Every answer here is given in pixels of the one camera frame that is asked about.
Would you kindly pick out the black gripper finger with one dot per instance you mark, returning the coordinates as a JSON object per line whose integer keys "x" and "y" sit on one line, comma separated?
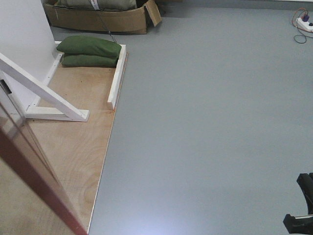
{"x": 305, "y": 181}
{"x": 299, "y": 224}

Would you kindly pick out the brown wooden door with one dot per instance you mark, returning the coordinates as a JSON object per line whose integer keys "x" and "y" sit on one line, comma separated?
{"x": 30, "y": 165}

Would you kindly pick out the white power strip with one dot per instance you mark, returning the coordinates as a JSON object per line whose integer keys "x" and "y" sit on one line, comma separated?
{"x": 305, "y": 26}

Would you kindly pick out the open flat cardboard box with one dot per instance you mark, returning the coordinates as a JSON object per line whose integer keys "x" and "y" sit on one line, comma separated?
{"x": 129, "y": 22}

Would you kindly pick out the plywood base board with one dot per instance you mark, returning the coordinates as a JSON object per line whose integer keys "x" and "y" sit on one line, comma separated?
{"x": 75, "y": 151}

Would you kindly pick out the lower green sandbag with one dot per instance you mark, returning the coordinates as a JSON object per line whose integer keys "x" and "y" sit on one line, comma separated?
{"x": 88, "y": 61}

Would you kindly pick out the green sandbag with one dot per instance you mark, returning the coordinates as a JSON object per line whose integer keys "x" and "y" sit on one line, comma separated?
{"x": 89, "y": 46}
{"x": 88, "y": 61}

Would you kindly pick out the upper green sandbag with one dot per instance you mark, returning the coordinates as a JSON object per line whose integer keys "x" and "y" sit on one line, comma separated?
{"x": 89, "y": 46}

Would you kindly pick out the olive woven sack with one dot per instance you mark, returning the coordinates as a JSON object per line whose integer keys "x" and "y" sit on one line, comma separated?
{"x": 110, "y": 5}

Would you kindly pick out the thin grey metal rod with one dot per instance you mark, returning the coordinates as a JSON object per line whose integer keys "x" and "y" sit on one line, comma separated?
{"x": 105, "y": 24}

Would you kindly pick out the white wooden edge rail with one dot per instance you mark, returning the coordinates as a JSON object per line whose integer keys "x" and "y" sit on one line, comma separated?
{"x": 119, "y": 70}

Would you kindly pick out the white wooden door frame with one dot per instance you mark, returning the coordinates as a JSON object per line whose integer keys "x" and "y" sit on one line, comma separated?
{"x": 29, "y": 59}

